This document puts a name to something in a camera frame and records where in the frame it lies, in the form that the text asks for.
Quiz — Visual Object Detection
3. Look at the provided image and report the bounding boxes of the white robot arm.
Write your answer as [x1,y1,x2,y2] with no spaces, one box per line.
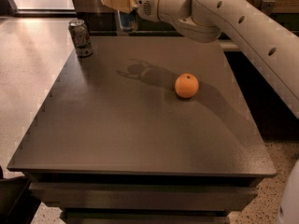
[101,0,299,118]

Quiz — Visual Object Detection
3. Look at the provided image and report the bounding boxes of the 7up can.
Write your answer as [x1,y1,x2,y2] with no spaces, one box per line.
[68,19,93,57]

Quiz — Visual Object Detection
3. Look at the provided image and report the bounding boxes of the orange fruit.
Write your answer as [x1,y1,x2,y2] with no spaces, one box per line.
[175,74,199,99]

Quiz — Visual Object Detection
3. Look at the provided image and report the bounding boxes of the redbull can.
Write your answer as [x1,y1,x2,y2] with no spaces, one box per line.
[118,11,137,33]

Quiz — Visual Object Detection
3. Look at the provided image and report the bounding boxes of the grey drawer cabinet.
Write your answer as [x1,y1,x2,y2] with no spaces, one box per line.
[8,36,276,224]

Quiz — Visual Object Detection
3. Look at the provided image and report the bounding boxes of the right metal bracket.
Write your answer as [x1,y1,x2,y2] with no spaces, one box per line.
[260,0,276,15]

